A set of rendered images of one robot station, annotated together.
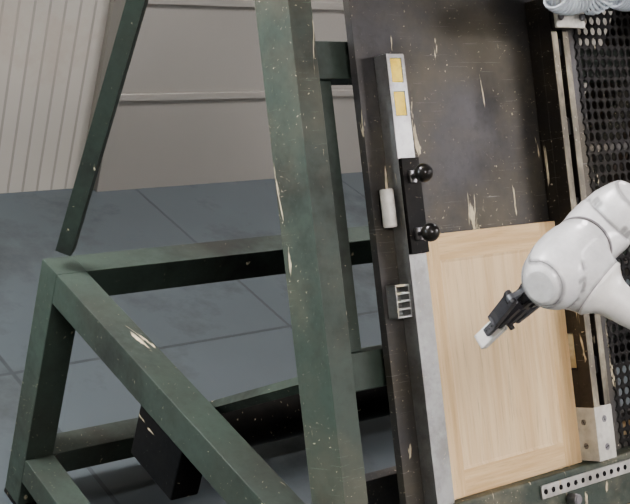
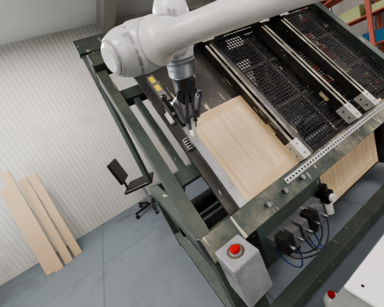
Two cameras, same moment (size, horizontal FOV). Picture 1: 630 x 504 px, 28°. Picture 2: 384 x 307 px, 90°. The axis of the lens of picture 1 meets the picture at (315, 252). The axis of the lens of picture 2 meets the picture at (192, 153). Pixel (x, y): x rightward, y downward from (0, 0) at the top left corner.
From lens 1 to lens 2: 1.75 m
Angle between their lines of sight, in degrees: 23
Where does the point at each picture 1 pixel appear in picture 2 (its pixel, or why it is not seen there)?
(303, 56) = (111, 89)
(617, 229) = (166, 14)
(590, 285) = (135, 34)
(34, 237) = not seen: hidden behind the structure
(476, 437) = (246, 174)
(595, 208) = not seen: hidden behind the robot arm
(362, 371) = (188, 173)
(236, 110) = not seen: hidden behind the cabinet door
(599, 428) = (297, 147)
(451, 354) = (219, 151)
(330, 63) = (135, 91)
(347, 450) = (183, 205)
